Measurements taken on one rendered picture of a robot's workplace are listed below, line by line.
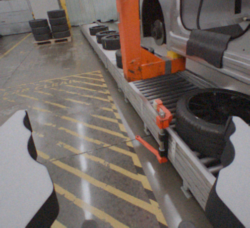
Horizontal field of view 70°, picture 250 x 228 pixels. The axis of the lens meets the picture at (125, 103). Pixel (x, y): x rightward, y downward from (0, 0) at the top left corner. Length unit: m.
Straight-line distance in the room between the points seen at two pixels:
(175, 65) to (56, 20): 6.04
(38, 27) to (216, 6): 6.43
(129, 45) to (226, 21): 1.07
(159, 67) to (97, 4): 10.58
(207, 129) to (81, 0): 11.49
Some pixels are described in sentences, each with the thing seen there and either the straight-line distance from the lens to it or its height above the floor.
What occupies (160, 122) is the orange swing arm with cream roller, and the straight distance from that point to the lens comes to 1.33.
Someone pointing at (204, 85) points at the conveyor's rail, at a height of 0.32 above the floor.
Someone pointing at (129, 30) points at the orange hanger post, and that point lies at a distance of 1.76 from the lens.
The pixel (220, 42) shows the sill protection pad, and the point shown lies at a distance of 1.51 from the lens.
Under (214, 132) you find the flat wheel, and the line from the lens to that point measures 1.31.
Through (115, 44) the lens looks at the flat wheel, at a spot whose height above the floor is 0.39.
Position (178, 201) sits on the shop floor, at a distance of 1.53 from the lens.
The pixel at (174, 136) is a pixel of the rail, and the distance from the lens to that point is 1.39.
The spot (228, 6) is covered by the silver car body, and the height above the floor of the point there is 1.11.
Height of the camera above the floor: 1.30
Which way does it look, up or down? 31 degrees down
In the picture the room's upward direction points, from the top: 6 degrees counter-clockwise
